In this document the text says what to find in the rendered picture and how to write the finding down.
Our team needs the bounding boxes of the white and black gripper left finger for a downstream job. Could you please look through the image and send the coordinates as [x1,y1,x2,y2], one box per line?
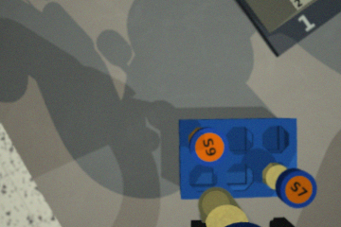
[191,220,206,227]

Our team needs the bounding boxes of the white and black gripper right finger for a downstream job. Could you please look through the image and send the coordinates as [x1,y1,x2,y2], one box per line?
[269,218,295,227]

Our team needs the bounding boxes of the blue tube rack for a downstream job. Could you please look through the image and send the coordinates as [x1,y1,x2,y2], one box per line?
[179,118,297,200]

